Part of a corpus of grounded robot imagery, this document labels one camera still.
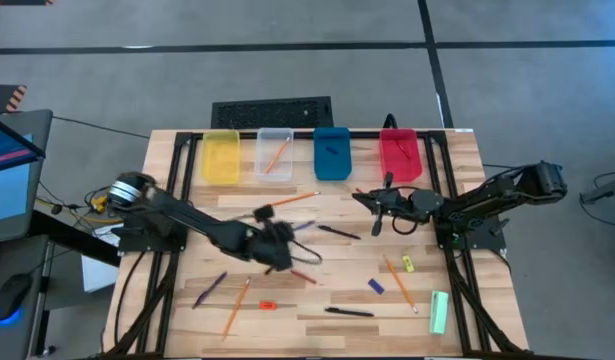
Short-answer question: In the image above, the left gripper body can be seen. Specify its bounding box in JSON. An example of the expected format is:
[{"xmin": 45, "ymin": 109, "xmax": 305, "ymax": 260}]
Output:
[{"xmin": 249, "ymin": 203, "xmax": 296, "ymax": 272}]

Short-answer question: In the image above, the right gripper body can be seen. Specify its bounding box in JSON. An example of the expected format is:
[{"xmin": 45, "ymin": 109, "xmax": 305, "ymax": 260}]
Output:
[{"xmin": 371, "ymin": 171, "xmax": 415, "ymax": 237}]

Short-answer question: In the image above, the black pen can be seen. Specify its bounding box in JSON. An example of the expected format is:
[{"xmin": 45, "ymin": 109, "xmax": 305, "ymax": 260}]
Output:
[
  {"xmin": 323, "ymin": 306, "xmax": 376, "ymax": 319},
  {"xmin": 316, "ymin": 224, "xmax": 362, "ymax": 241}
]

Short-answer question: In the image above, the orange pencil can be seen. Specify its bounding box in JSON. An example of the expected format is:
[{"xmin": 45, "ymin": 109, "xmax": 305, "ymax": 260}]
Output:
[
  {"xmin": 264, "ymin": 136, "xmax": 292, "ymax": 175},
  {"xmin": 270, "ymin": 190, "xmax": 321, "ymax": 208},
  {"xmin": 221, "ymin": 276, "xmax": 252, "ymax": 342},
  {"xmin": 382, "ymin": 254, "xmax": 420, "ymax": 315}
]

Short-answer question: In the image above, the purple pen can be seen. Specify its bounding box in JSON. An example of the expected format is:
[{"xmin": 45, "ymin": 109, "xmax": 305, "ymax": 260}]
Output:
[{"xmin": 191, "ymin": 270, "xmax": 229, "ymax": 310}]

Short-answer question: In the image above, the clear plastic bin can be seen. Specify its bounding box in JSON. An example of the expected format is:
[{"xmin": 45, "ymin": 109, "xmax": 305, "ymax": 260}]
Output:
[{"xmin": 254, "ymin": 127, "xmax": 294, "ymax": 183}]

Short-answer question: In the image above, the red plastic bin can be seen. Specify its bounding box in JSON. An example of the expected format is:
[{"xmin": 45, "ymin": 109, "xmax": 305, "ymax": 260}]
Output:
[{"xmin": 378, "ymin": 128, "xmax": 423, "ymax": 184}]

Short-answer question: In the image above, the blue plastic bin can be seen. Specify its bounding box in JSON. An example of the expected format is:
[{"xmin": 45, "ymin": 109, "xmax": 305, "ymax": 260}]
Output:
[{"xmin": 313, "ymin": 126, "xmax": 353, "ymax": 182}]

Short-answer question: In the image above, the yellow plastic bin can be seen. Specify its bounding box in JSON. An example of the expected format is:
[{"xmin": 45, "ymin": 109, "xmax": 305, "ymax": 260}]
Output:
[{"xmin": 200, "ymin": 129, "xmax": 242, "ymax": 185}]

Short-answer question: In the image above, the green eraser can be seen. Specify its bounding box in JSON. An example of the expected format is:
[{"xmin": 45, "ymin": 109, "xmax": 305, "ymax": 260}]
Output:
[{"xmin": 428, "ymin": 290, "xmax": 450, "ymax": 336}]

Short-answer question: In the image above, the black keyboard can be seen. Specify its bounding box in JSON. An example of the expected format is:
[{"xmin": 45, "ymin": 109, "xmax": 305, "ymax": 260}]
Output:
[{"xmin": 210, "ymin": 95, "xmax": 335, "ymax": 131}]

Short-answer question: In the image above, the white paper sheet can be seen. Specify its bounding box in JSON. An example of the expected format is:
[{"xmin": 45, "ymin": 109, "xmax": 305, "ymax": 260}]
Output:
[{"xmin": 80, "ymin": 223, "xmax": 122, "ymax": 294}]

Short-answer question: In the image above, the black desk beam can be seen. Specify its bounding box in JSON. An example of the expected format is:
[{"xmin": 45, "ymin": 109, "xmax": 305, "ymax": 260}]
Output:
[{"xmin": 29, "ymin": 209, "xmax": 122, "ymax": 269}]

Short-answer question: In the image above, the grey metal stand leg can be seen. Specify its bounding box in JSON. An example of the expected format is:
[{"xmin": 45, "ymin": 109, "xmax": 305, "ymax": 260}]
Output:
[{"xmin": 578, "ymin": 169, "xmax": 615, "ymax": 231}]

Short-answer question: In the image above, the black computer mouse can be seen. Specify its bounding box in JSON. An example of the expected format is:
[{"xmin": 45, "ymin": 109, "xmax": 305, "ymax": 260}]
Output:
[{"xmin": 0, "ymin": 272, "xmax": 34, "ymax": 322}]

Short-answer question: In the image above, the monitor with blue screen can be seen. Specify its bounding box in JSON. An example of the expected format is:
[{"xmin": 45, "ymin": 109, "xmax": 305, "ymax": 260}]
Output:
[{"xmin": 0, "ymin": 108, "xmax": 54, "ymax": 245}]

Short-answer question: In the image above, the grey side desk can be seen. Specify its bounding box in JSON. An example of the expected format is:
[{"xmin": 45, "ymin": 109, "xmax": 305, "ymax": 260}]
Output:
[{"xmin": 0, "ymin": 234, "xmax": 56, "ymax": 360}]

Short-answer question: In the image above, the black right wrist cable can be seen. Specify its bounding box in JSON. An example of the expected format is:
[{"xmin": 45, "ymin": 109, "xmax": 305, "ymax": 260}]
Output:
[{"xmin": 390, "ymin": 213, "xmax": 419, "ymax": 237}]

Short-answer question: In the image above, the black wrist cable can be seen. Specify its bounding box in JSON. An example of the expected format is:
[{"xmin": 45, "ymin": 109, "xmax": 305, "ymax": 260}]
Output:
[
  {"xmin": 286, "ymin": 238, "xmax": 324, "ymax": 267},
  {"xmin": 390, "ymin": 213, "xmax": 419, "ymax": 237}
]

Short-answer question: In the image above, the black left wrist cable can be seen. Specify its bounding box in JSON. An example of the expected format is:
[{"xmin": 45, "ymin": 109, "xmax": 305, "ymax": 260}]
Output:
[{"xmin": 286, "ymin": 238, "xmax": 324, "ymax": 267}]

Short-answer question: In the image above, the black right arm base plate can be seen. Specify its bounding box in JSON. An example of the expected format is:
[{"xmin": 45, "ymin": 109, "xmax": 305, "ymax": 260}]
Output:
[{"xmin": 433, "ymin": 212, "xmax": 508, "ymax": 252}]

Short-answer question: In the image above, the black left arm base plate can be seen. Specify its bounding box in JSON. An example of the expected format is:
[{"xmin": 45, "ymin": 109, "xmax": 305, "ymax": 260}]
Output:
[{"xmin": 116, "ymin": 213, "xmax": 189, "ymax": 254}]

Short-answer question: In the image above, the yellow cable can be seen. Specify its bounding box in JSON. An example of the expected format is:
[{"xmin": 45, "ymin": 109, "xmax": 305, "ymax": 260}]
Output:
[{"xmin": 84, "ymin": 192, "xmax": 126, "ymax": 225}]

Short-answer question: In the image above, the black floor cable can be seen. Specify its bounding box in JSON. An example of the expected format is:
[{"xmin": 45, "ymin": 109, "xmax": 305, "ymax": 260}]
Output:
[{"xmin": 51, "ymin": 115, "xmax": 152, "ymax": 141}]

